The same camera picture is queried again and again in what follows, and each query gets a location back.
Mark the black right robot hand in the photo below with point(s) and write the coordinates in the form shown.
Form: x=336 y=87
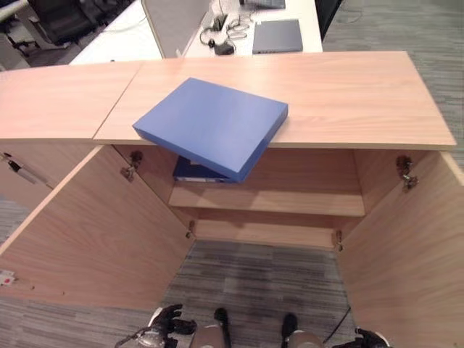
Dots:
x=369 y=340

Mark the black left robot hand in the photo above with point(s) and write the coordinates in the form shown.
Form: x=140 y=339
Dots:
x=170 y=320

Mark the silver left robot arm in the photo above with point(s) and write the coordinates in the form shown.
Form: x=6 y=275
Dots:
x=146 y=340

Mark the wooden right cabinet door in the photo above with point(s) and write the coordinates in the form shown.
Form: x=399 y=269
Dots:
x=406 y=261

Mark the wooden cabinet door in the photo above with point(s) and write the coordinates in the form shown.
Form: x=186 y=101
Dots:
x=101 y=232
x=406 y=261

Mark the wooden left cabinet door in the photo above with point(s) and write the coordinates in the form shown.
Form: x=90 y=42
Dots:
x=101 y=232

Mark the dark blue binder folder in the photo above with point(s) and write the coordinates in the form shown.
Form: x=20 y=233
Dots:
x=188 y=172

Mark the wooden cabinet shelf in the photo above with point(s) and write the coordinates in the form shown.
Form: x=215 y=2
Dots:
x=268 y=201

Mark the blue box folder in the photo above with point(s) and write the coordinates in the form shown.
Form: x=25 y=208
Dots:
x=210 y=123

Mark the wooden office cabinet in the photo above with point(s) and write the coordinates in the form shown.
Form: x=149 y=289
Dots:
x=326 y=98

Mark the closed wooden cabinet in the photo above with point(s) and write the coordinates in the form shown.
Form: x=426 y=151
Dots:
x=54 y=101

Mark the white office desk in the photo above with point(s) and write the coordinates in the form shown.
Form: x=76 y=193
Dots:
x=275 y=21
x=119 y=36

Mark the black office chair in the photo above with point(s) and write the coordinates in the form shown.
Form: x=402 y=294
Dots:
x=65 y=20

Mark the robot left leg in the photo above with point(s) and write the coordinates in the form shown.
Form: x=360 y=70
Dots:
x=214 y=335

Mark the robot leg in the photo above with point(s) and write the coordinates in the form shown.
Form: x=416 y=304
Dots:
x=214 y=335
x=299 y=337

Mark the robot right leg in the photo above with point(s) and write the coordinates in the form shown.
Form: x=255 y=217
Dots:
x=299 y=337

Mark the metal door hinge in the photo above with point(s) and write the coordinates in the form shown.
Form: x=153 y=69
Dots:
x=338 y=240
x=132 y=165
x=406 y=173
x=190 y=230

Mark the white door lock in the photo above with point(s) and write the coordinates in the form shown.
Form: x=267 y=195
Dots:
x=6 y=278

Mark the black power adapter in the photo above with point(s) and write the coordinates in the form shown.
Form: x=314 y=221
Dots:
x=224 y=48

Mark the grey desk divider panel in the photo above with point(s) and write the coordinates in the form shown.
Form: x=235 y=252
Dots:
x=174 y=25

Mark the black desk power socket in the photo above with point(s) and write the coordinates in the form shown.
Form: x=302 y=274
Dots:
x=219 y=22

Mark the grey closed laptop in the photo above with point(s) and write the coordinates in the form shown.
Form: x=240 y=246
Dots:
x=277 y=36

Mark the dark keyboard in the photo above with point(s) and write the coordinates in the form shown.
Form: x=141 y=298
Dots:
x=268 y=3

